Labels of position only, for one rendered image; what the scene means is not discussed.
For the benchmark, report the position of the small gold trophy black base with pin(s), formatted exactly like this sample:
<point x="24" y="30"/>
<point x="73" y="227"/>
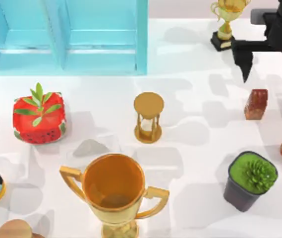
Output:
<point x="225" y="27"/>

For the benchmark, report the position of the reddish brown block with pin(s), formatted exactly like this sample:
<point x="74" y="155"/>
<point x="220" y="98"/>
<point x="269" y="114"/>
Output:
<point x="256" y="105"/>

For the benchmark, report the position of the gold hourglass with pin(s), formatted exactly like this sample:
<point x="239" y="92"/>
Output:
<point x="148" y="104"/>

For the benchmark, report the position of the black pot green succulent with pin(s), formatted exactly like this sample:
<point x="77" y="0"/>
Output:
<point x="251" y="178"/>

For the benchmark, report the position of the light blue rack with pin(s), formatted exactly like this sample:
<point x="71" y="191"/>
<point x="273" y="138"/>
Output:
<point x="101" y="39"/>

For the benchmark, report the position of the large gold trophy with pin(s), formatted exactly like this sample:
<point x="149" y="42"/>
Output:
<point x="113" y="188"/>

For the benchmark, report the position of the watermelon print plant pot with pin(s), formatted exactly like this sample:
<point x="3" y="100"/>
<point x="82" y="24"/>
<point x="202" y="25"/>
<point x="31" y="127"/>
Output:
<point x="38" y="124"/>

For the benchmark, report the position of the round wooden object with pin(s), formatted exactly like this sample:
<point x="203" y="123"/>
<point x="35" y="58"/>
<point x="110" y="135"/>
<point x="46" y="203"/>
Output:
<point x="13" y="229"/>

